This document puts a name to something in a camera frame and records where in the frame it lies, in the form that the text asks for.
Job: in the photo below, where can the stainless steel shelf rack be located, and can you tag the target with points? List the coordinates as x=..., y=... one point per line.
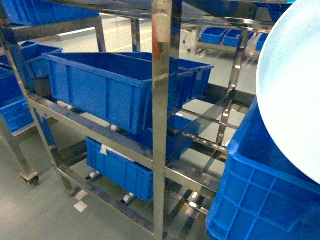
x=167, y=17

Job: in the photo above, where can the blue plastic crate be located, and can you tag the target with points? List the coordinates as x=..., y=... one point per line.
x=262, y=195

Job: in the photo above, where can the light blue round plate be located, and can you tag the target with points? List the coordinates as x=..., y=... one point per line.
x=288, y=85

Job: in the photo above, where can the blue bin behind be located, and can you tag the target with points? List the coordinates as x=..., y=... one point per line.
x=193, y=77

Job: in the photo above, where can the blue bin shelf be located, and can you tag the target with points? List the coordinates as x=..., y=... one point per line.
x=132, y=176
x=13, y=105

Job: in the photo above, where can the blue bin on shelf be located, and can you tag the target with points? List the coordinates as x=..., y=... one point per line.
x=113, y=87

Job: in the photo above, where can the blue bin lower shelf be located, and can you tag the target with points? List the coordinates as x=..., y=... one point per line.
x=132, y=176

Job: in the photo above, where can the blue bin left shelf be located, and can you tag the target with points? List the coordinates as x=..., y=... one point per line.
x=13, y=105

